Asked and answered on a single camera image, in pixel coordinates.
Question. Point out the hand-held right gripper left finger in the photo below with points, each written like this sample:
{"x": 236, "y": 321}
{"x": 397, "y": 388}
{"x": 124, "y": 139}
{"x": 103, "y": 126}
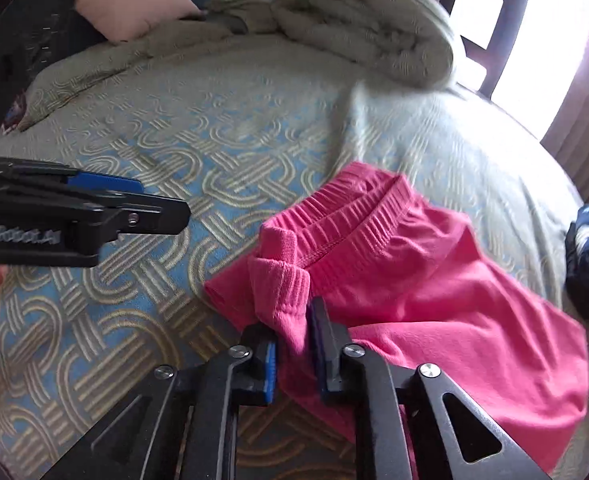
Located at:
{"x": 269, "y": 365}

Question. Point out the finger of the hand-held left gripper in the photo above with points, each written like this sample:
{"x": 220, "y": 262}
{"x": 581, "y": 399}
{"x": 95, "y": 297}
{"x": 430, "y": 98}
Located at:
{"x": 159, "y": 215}
{"x": 104, "y": 181}

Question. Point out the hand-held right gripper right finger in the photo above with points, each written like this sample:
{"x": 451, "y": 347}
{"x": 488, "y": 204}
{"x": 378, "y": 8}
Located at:
{"x": 319, "y": 355}

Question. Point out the pink pants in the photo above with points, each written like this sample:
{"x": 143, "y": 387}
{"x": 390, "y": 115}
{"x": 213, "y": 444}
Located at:
{"x": 424, "y": 285}

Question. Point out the patterned blue beige blanket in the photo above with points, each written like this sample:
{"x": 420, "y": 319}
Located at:
{"x": 174, "y": 135}

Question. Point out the red magazine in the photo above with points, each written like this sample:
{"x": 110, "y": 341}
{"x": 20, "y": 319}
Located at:
{"x": 14, "y": 112}

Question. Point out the pink pillow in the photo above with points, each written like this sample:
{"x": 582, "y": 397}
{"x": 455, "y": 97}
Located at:
{"x": 129, "y": 0}

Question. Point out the dark grey cloth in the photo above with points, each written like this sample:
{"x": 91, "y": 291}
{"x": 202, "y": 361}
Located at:
{"x": 227, "y": 20}

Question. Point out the beige curtain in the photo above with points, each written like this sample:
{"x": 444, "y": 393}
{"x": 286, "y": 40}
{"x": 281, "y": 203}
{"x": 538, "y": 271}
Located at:
{"x": 579, "y": 130}

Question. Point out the window with dark frame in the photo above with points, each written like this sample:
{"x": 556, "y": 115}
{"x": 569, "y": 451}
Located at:
{"x": 519, "y": 20}

